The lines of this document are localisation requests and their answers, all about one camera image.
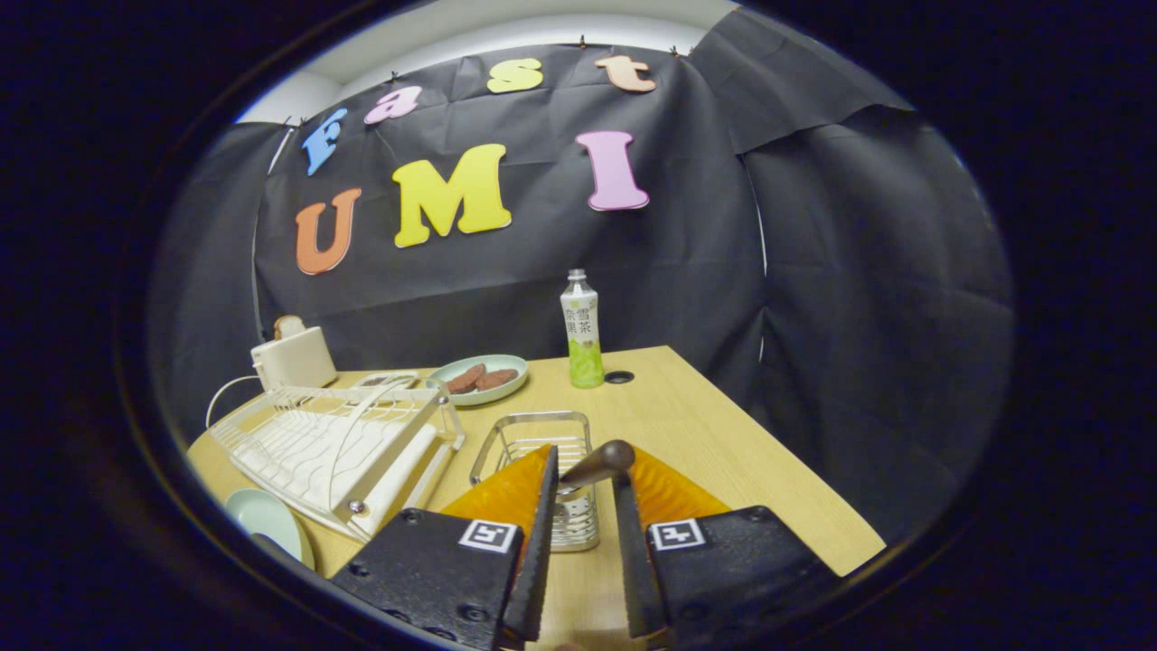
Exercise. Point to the white divided tray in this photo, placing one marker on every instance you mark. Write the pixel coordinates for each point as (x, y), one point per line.
(384, 380)

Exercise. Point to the brown meat piece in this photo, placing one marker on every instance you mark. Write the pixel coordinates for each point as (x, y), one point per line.
(500, 379)
(465, 378)

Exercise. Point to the light green plate with meat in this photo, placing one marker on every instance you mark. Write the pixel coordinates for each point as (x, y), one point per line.
(479, 399)

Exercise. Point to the green tea bottle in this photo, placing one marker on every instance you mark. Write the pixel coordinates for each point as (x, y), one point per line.
(583, 334)

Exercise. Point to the white toaster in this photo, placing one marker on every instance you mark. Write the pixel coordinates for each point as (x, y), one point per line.
(294, 360)

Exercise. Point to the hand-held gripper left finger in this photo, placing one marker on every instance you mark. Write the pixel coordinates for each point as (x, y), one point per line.
(538, 561)

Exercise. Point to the black backdrop cloth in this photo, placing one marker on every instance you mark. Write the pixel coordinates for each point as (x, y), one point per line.
(678, 271)

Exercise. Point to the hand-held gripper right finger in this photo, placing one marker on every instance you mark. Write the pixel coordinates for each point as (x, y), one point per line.
(633, 561)

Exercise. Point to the toast bread slice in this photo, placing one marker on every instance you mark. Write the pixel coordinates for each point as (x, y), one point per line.
(289, 327)

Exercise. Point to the black table grommet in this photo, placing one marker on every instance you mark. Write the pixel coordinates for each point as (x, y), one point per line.
(619, 377)

